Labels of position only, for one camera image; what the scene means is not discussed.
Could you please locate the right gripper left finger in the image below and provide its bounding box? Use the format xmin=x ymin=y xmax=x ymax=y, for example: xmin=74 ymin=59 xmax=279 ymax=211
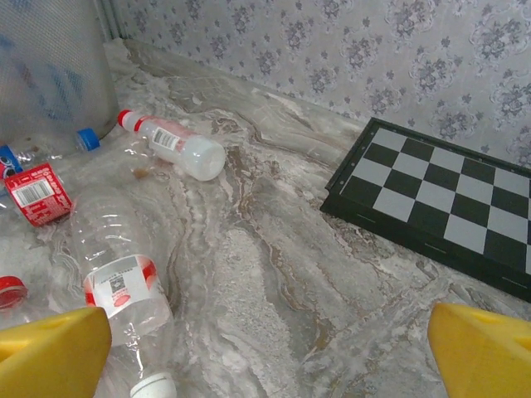
xmin=0 ymin=305 xmax=113 ymax=398

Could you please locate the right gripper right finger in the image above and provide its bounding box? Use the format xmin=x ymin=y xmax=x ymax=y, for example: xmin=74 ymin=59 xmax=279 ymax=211
xmin=426 ymin=301 xmax=531 ymax=398

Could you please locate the large red label cola bottle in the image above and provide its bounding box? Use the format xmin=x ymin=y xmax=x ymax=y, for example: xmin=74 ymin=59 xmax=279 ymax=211
xmin=0 ymin=274 xmax=45 ymax=332

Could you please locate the clear bottle red white label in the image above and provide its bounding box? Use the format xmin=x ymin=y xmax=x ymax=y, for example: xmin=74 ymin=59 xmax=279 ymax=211
xmin=69 ymin=184 xmax=178 ymax=398

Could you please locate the small red label cola bottle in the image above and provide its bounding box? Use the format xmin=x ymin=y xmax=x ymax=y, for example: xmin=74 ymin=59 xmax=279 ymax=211
xmin=2 ymin=159 xmax=80 ymax=228

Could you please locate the blue label plastic bottle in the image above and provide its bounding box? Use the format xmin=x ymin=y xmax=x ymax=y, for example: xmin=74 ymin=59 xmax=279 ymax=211
xmin=0 ymin=127 xmax=101 ymax=177

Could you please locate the milky white bottle red cap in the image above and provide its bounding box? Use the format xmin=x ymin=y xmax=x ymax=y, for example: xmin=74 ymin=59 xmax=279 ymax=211
xmin=117 ymin=109 xmax=227 ymax=182

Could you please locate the clear plastic bin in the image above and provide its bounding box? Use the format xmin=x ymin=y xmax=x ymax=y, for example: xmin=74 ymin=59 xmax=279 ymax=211
xmin=0 ymin=0 xmax=121 ymax=161

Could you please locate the black white checkerboard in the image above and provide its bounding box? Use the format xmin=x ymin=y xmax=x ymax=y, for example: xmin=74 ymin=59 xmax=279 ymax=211
xmin=319 ymin=116 xmax=531 ymax=303

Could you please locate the aluminium frame post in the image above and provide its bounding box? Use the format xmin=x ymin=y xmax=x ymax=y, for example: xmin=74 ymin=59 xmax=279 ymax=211
xmin=95 ymin=0 xmax=128 ymax=42

